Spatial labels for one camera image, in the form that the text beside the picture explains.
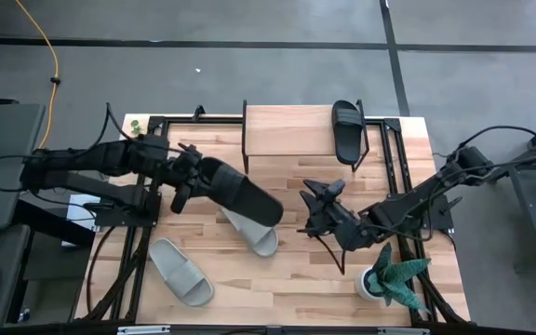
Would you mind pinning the white box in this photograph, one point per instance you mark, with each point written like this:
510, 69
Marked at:
82, 211

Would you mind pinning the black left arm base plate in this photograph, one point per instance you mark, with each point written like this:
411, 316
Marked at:
124, 218

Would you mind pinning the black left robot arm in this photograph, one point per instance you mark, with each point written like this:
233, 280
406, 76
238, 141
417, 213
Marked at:
86, 160

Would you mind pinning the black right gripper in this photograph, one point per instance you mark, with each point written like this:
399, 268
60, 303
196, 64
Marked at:
342, 225

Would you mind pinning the wooden shelf with black legs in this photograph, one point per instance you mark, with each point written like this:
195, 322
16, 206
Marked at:
286, 130

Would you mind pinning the black metal table frame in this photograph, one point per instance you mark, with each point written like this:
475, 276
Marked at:
184, 122

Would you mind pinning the black slide sandal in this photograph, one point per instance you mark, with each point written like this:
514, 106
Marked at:
347, 135
245, 193

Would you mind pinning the black stand beside table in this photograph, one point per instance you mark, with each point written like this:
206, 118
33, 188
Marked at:
49, 223

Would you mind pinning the silver table edge bracket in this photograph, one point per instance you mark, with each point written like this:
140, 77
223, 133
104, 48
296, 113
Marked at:
142, 330
403, 331

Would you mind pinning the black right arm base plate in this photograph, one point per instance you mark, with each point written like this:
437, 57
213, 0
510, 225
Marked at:
440, 218

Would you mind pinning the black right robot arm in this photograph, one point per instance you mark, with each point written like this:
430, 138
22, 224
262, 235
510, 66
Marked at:
412, 205

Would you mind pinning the small green leaf sprig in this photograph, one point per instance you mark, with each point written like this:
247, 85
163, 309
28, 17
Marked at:
135, 126

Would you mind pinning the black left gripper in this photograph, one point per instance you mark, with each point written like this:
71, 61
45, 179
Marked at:
186, 172

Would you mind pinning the green plant in white pot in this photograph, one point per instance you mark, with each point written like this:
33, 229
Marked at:
389, 279

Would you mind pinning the grey slide sandal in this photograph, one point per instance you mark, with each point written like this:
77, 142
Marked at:
179, 272
261, 239

